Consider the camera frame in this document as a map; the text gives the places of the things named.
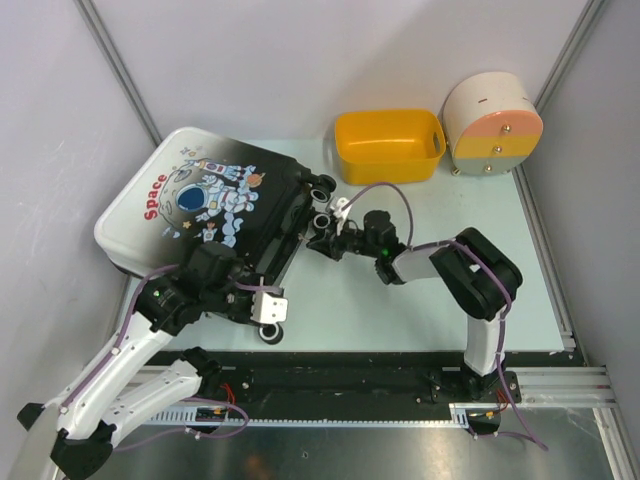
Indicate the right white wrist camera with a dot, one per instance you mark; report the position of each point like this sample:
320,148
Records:
339,209

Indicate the round pastel drawer box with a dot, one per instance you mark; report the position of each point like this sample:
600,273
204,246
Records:
490,123

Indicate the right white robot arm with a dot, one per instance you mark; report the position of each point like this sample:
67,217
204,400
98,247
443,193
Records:
482,280

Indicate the yellow plastic basket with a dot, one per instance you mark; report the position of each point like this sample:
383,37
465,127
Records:
399,146

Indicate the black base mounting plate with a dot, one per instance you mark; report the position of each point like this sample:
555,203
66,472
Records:
341,385

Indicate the white slotted cable duct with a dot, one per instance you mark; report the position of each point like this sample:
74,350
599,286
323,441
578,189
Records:
194,415

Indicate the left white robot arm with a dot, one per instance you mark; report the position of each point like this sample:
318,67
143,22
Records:
88,420

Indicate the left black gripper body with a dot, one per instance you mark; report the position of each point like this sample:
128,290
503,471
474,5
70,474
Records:
235,301

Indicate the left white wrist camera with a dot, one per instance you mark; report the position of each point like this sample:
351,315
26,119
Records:
268,309

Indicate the aluminium frame rail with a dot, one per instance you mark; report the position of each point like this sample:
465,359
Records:
560,385

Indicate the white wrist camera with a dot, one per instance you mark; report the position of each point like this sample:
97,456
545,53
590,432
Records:
339,209
268,309

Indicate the space print kids suitcase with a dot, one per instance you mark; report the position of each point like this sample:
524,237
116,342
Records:
199,188

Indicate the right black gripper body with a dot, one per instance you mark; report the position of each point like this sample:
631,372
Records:
356,242

